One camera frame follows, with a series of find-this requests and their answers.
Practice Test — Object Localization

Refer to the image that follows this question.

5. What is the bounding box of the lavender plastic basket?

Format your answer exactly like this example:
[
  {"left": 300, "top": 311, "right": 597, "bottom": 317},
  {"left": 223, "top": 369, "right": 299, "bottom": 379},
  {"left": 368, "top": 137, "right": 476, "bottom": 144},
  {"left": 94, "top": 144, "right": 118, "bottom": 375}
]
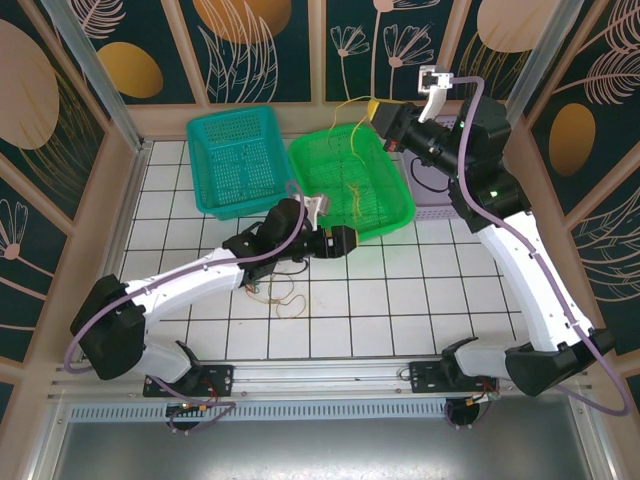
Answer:
[{"left": 397, "top": 113, "right": 479, "bottom": 222}]

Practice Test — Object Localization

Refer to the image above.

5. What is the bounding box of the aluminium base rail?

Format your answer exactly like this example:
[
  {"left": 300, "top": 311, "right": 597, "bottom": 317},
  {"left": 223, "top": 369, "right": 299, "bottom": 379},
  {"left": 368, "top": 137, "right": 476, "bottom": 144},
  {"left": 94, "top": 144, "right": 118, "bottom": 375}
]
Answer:
[{"left": 47, "top": 360, "right": 594, "bottom": 401}]

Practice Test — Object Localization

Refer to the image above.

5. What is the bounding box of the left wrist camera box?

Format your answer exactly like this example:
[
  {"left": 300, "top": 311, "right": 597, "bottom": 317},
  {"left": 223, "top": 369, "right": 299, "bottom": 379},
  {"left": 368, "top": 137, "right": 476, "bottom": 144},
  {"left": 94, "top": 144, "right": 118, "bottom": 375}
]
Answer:
[{"left": 298, "top": 193, "right": 332, "bottom": 232}]

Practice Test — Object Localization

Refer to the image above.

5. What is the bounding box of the grey metal sheet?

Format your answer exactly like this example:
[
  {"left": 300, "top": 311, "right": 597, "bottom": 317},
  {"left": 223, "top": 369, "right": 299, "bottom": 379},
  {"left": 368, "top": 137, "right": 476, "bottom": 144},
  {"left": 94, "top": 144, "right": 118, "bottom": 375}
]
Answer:
[{"left": 27, "top": 399, "right": 621, "bottom": 480}]

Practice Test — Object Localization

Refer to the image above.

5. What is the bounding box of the grey slotted cable duct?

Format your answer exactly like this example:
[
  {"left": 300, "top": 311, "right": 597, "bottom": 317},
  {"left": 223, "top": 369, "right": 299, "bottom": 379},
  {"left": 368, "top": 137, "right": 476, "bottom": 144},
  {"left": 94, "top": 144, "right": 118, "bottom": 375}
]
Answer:
[{"left": 67, "top": 402, "right": 451, "bottom": 425}]

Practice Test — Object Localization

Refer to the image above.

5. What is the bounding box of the thin yellow cable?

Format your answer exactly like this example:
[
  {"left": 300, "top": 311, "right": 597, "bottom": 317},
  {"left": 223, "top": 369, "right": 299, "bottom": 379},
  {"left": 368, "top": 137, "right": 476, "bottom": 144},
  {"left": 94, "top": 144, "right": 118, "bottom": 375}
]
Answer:
[{"left": 327, "top": 94, "right": 381, "bottom": 229}]

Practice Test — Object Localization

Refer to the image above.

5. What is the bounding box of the teal plastic basket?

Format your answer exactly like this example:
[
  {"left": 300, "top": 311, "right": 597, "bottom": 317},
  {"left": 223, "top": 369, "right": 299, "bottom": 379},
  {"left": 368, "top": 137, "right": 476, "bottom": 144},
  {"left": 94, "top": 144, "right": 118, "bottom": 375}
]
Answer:
[{"left": 186, "top": 105, "right": 297, "bottom": 221}]

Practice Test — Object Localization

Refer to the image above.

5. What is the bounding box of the black right gripper wire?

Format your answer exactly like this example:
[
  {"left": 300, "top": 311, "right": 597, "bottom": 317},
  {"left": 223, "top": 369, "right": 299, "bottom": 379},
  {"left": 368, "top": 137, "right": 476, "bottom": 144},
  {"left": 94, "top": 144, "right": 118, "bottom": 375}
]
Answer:
[{"left": 409, "top": 155, "right": 454, "bottom": 195}]

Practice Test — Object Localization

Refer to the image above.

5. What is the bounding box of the thin orange cable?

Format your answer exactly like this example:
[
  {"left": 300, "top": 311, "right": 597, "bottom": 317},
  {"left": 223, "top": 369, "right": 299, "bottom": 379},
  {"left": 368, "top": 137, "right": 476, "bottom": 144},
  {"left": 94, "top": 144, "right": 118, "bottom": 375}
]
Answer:
[{"left": 243, "top": 272, "right": 308, "bottom": 320}]

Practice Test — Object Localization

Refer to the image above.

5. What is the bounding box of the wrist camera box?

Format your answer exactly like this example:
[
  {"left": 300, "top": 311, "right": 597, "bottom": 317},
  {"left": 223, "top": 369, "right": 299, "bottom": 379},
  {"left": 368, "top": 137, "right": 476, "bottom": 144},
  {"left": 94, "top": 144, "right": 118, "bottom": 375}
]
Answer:
[
  {"left": 417, "top": 64, "right": 456, "bottom": 124},
  {"left": 298, "top": 193, "right": 332, "bottom": 232}
]

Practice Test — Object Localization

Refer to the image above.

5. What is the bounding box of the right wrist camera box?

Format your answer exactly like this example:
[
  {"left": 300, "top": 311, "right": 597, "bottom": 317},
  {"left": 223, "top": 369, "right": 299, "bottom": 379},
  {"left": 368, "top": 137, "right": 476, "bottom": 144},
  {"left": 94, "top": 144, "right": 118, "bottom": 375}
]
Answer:
[{"left": 417, "top": 64, "right": 456, "bottom": 124}]

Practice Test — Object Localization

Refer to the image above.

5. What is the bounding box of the aluminium side rail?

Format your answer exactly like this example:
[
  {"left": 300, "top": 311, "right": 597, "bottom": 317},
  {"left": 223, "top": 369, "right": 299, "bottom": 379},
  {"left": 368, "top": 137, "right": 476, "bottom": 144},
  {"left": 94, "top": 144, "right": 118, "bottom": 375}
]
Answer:
[{"left": 74, "top": 139, "right": 153, "bottom": 364}]

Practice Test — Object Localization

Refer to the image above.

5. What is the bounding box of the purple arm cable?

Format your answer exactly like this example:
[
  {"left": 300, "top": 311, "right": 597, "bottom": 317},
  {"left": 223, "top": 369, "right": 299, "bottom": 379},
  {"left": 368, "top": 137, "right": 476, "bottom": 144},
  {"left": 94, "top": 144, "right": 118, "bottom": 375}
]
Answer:
[
  {"left": 63, "top": 178, "right": 310, "bottom": 437},
  {"left": 444, "top": 75, "right": 632, "bottom": 432}
]

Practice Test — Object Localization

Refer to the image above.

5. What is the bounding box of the green plastic basket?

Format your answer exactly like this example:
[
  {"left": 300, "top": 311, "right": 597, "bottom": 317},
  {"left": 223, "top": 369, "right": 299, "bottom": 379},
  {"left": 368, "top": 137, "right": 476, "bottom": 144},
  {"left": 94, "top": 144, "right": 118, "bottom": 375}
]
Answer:
[{"left": 287, "top": 122, "right": 417, "bottom": 245}]

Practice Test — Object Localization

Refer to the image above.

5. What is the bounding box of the aluminium corner post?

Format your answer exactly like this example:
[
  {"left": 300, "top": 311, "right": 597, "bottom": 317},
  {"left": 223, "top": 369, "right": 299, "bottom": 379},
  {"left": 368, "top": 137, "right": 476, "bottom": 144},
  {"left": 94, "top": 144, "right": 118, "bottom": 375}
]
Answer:
[
  {"left": 504, "top": 0, "right": 592, "bottom": 121},
  {"left": 39, "top": 0, "right": 154, "bottom": 154}
]

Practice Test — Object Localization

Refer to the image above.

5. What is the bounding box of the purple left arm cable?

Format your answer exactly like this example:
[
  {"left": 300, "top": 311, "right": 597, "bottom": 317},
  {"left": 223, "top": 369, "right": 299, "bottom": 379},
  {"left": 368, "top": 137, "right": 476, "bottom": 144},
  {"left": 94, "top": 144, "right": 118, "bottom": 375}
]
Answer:
[{"left": 63, "top": 178, "right": 310, "bottom": 437}]

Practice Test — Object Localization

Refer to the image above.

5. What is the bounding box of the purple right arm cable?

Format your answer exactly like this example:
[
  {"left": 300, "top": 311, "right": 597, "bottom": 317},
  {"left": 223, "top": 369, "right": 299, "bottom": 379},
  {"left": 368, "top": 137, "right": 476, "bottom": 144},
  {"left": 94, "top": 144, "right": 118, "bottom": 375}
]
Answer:
[{"left": 444, "top": 75, "right": 632, "bottom": 432}]

